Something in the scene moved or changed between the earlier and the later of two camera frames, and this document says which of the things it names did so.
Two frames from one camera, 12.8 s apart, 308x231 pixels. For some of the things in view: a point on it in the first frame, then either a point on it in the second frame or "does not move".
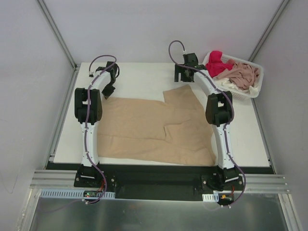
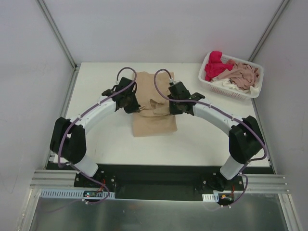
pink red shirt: x=215 y=66 does not move
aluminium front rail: x=44 y=179 does not move
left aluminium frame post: x=58 y=35 does not move
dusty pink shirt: x=241 y=75 does not move
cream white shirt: x=252 y=89 does not move
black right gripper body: x=181 y=74 → x=175 y=107
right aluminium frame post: x=268 y=30 does not move
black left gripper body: x=108 y=89 → x=132 y=106
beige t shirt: x=175 y=131 → x=153 y=116
